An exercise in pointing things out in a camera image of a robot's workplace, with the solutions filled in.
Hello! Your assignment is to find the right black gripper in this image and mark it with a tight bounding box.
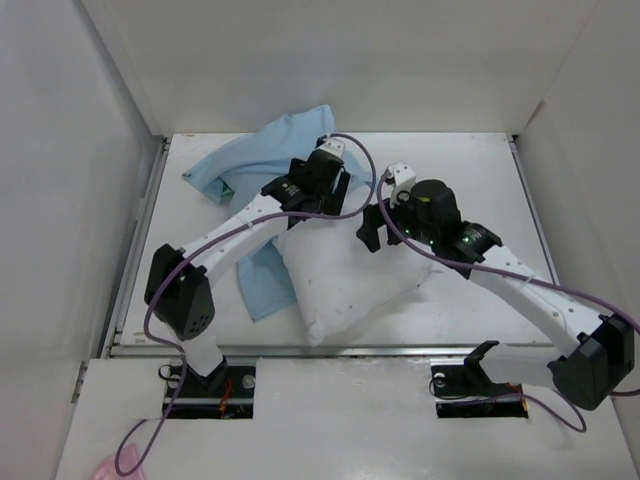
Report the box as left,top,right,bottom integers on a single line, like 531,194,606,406
355,186,438,253

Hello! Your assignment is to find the white pillow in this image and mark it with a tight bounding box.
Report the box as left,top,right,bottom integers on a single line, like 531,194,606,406
274,214,435,346

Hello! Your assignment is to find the light blue pillowcase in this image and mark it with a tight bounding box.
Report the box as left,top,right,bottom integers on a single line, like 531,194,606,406
180,103,374,322

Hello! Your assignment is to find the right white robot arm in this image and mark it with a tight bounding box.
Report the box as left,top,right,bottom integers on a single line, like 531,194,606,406
357,171,638,411

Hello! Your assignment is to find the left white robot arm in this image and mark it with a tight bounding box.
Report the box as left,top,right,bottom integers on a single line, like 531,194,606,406
144,140,350,397

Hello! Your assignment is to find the pink cloth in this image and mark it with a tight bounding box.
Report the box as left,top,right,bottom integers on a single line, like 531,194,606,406
91,444,146,480

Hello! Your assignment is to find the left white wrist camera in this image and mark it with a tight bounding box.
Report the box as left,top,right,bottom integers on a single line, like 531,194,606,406
318,137,346,159

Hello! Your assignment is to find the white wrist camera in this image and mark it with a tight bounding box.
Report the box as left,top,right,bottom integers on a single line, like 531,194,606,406
384,161,416,207
318,137,346,159

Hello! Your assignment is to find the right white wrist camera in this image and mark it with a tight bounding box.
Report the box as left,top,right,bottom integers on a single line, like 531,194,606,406
384,161,416,207

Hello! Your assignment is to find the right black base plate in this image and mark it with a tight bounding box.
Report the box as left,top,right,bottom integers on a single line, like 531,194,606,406
429,364,529,419

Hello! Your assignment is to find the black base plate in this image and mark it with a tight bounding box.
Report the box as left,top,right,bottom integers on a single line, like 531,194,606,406
429,364,529,419
167,365,256,420

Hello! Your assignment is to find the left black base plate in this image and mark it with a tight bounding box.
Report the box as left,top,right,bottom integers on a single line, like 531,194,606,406
167,365,256,420

